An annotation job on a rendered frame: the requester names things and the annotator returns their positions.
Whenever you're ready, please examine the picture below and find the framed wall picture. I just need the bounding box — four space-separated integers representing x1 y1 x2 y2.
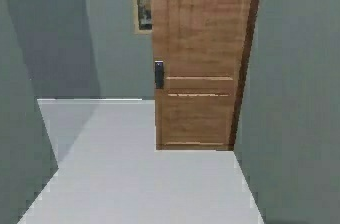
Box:
133 0 154 35

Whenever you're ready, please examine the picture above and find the brown wooden room door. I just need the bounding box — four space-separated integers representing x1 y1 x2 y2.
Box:
150 0 261 152

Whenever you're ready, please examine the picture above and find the black door handle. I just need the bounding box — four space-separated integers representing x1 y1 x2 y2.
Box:
154 60 165 90

